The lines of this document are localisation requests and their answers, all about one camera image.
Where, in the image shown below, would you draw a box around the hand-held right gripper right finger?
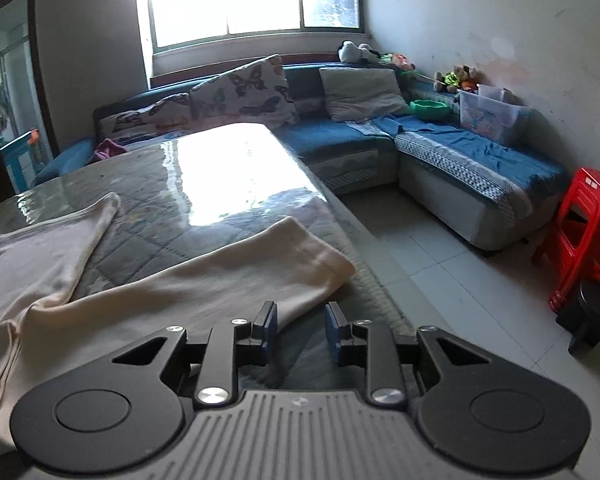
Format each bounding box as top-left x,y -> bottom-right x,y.
325,301 -> 492,405

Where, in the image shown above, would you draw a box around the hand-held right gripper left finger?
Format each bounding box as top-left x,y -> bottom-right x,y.
112,301 -> 279,406

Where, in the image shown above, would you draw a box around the cream long-sleeved shirt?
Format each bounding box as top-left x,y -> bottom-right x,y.
0,193 -> 357,457

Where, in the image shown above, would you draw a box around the grey quilted table cover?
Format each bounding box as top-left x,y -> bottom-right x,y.
0,124 -> 416,341

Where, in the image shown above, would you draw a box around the blue corner sofa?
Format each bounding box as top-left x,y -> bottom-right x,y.
32,62 -> 570,251

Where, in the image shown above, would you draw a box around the magenta cloth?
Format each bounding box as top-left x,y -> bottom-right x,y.
94,138 -> 130,162

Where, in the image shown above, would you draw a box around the grey square cushion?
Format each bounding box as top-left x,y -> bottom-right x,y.
319,66 -> 411,124

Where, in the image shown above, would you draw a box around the small butterfly print cushion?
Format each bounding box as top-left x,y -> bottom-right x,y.
98,92 -> 193,143

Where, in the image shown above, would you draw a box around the green plastic bowl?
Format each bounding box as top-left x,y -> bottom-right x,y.
409,99 -> 452,122

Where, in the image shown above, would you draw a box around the red plastic stool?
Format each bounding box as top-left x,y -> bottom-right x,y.
532,167 -> 600,312

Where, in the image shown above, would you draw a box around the clear plastic storage box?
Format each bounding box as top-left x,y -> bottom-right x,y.
453,84 -> 532,146

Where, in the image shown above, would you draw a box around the colourful small toys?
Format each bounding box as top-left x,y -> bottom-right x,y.
378,52 -> 417,72

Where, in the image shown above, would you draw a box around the brown teddy bear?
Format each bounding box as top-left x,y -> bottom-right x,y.
433,65 -> 480,95

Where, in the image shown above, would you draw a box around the white plush toy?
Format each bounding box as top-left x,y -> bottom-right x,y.
337,40 -> 381,65

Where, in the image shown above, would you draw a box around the teal wooden furniture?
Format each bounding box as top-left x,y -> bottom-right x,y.
0,129 -> 47,195

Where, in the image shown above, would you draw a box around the window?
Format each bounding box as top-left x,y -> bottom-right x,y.
134,0 -> 366,57

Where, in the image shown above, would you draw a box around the dark door frame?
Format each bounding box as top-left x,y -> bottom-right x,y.
0,0 -> 61,211

